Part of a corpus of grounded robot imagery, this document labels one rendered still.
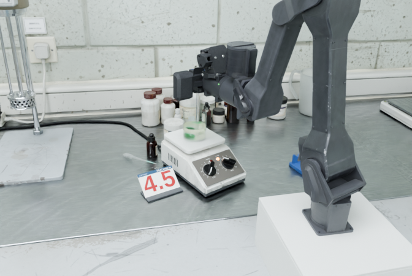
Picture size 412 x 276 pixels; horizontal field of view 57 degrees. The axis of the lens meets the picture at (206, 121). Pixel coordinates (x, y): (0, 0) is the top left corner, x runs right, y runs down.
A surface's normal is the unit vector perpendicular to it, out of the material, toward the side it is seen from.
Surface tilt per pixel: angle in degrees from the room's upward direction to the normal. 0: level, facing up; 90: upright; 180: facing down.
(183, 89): 91
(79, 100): 90
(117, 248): 0
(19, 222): 0
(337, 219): 92
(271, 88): 98
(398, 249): 2
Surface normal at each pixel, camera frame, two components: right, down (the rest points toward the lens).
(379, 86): 0.22, 0.39
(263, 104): 0.54, 0.47
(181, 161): -0.80, 0.22
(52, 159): 0.03, -0.92
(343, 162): 0.51, 0.03
